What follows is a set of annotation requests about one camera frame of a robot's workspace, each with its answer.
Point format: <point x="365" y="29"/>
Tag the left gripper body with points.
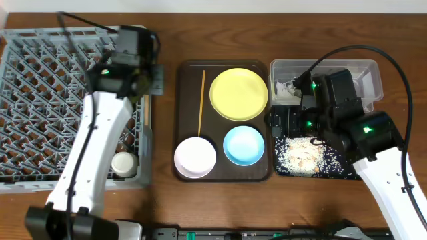
<point x="157" y="78"/>

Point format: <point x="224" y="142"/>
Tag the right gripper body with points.
<point x="277" y="120"/>

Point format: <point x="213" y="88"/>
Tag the wooden chopstick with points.
<point x="146" y="109"/>
<point x="201" y="103"/>

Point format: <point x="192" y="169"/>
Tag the blue bowl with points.
<point x="243" y="145"/>

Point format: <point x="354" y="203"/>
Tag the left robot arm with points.
<point x="74" y="208"/>

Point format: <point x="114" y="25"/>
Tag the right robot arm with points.
<point x="331" y="115"/>

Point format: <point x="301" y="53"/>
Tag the black waste tray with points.
<point x="299" y="154"/>

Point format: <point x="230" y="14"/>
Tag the crumpled white tissue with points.
<point x="287" y="94"/>

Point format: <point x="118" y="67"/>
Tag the rice and nut scraps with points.
<point x="307" y="157"/>

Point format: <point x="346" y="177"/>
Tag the yellow plate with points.
<point x="238" y="94"/>

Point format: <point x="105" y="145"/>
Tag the dark brown serving tray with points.
<point x="220" y="134"/>

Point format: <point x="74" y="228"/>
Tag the white cup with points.
<point x="125" y="164"/>

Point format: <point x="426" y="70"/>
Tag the pink bowl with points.
<point x="195" y="157"/>

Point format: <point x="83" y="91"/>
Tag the clear plastic bin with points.
<point x="365" y="76"/>

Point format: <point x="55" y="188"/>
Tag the grey dish rack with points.
<point x="42" y="91"/>

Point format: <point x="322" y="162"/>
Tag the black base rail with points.
<point x="250" y="234"/>

